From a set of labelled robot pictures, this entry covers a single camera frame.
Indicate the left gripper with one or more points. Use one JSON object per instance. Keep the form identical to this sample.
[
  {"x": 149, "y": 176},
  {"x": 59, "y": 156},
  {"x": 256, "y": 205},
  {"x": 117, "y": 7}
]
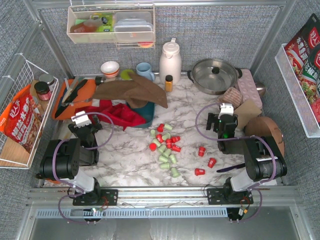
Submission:
[{"x": 85, "y": 127}]

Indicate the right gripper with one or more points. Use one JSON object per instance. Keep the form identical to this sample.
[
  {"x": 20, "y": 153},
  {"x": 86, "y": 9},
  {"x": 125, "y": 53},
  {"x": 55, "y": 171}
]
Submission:
[{"x": 222, "y": 121}]

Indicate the red cloth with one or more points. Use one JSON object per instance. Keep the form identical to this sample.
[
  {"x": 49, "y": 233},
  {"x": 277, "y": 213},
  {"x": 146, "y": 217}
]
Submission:
[{"x": 121, "y": 114}]

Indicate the red coffee capsule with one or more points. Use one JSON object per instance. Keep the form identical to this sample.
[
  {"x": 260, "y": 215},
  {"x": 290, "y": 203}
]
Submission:
[
  {"x": 175, "y": 139},
  {"x": 160, "y": 128}
]

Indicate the teal storage basket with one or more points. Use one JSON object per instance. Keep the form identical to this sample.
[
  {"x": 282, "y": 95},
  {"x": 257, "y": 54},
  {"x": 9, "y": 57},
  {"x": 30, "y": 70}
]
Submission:
[{"x": 147, "y": 112}]

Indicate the brown cloth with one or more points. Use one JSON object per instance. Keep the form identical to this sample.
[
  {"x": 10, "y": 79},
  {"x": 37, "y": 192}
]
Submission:
[{"x": 137, "y": 92}]

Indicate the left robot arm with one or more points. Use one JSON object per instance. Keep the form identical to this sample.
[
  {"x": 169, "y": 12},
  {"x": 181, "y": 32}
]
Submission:
[{"x": 77, "y": 152}]

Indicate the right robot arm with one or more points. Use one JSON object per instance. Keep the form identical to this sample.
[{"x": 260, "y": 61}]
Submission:
[{"x": 262, "y": 149}]

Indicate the white mesh basket right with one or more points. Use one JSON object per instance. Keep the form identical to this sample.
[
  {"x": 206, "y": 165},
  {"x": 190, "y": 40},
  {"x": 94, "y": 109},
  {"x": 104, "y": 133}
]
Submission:
[{"x": 302, "y": 107}]

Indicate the striped pink cloth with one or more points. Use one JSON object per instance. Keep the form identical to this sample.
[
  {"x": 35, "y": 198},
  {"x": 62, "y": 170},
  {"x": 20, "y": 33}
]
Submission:
[{"x": 231, "y": 96}]

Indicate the red capsule far right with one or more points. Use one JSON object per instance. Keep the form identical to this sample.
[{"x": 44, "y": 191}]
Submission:
[{"x": 201, "y": 151}]

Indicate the silver fork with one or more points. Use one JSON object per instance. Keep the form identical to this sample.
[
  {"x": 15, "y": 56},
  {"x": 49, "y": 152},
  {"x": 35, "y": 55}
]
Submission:
[{"x": 76, "y": 102}]

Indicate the orange tray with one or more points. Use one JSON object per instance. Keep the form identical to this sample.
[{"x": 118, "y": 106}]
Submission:
[{"x": 79, "y": 98}]

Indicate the brown paper square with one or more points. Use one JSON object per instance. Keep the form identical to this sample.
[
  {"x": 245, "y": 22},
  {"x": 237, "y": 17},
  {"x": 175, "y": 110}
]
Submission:
[{"x": 245, "y": 112}]

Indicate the red capsule right middle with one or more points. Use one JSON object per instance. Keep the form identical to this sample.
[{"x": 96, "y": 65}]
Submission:
[{"x": 212, "y": 161}]

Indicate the steel pot with lid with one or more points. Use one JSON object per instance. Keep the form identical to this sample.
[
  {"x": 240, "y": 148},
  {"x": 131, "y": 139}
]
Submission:
[{"x": 214, "y": 76}]

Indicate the green capsule top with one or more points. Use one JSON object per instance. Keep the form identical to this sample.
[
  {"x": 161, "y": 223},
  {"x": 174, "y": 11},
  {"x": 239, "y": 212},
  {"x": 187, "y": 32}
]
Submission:
[{"x": 168, "y": 127}]

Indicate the green capsule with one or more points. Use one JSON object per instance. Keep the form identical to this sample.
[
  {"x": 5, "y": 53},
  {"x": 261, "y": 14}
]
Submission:
[
  {"x": 174, "y": 172},
  {"x": 165, "y": 166},
  {"x": 168, "y": 127}
]

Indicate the pink egg tray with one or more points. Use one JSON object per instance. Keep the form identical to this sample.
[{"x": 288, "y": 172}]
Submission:
[{"x": 247, "y": 88}]

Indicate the round wooden board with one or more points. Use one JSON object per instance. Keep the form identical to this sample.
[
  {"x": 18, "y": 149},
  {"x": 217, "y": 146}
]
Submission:
[{"x": 263, "y": 126}]

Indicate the pepper grinder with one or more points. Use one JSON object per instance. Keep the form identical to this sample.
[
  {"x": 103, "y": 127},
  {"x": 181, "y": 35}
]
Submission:
[{"x": 99, "y": 80}]

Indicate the red capsule right lower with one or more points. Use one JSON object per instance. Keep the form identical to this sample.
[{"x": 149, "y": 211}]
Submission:
[{"x": 199, "y": 172}]

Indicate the purple spoon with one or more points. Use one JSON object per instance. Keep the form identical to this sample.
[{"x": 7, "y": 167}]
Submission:
[{"x": 230, "y": 168}]

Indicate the orange spice bottle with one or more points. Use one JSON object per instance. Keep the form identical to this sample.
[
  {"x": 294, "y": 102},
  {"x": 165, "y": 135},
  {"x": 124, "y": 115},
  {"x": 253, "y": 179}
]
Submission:
[{"x": 168, "y": 83}]

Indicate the silver ladle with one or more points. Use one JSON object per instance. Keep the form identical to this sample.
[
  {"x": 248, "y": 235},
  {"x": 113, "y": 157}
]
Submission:
[{"x": 261, "y": 88}]

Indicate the red capsule left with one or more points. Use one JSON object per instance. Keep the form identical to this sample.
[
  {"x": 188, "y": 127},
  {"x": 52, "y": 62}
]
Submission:
[{"x": 152, "y": 147}]

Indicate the silver lidded jar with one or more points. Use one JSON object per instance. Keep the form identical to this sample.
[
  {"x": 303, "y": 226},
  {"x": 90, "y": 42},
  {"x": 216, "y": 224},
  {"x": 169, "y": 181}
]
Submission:
[{"x": 49, "y": 79}]

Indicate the green capsule bottom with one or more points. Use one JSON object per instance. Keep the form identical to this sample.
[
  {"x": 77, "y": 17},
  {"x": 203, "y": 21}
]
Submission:
[{"x": 174, "y": 172}]

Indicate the green capsule lower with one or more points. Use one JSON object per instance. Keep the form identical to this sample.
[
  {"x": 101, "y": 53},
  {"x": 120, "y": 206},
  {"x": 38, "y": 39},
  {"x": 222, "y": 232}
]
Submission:
[{"x": 165, "y": 166}]

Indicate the red snack bag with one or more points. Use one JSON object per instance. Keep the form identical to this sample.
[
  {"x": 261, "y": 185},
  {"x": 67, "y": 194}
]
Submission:
[{"x": 19, "y": 121}]

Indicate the white orange bowl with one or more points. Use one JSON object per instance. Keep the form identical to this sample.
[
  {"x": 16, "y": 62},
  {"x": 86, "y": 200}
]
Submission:
[{"x": 110, "y": 69}]

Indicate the green lid cup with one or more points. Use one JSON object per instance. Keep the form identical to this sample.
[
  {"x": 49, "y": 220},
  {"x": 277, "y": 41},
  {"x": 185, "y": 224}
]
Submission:
[{"x": 125, "y": 74}]

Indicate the white thermos jug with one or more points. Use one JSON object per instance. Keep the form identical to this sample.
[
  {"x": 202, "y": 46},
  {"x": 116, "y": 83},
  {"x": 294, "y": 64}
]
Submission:
[{"x": 170, "y": 62}]

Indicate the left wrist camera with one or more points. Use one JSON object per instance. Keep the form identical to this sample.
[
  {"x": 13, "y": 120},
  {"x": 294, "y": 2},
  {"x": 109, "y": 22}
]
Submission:
[{"x": 81, "y": 119}]

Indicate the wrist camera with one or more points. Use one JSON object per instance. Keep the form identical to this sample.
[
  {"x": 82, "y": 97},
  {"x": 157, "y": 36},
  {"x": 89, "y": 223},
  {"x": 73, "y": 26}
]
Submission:
[
  {"x": 81, "y": 119},
  {"x": 226, "y": 109}
]

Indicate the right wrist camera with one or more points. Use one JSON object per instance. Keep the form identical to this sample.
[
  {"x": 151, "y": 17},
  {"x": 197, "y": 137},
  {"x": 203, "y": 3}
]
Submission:
[{"x": 226, "y": 109}]

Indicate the white handled knife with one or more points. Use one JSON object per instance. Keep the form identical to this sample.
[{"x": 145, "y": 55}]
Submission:
[{"x": 69, "y": 90}]

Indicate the white wire basket left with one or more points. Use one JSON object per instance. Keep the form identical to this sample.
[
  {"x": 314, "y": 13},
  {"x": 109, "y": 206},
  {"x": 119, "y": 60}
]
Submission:
[{"x": 12, "y": 154}]

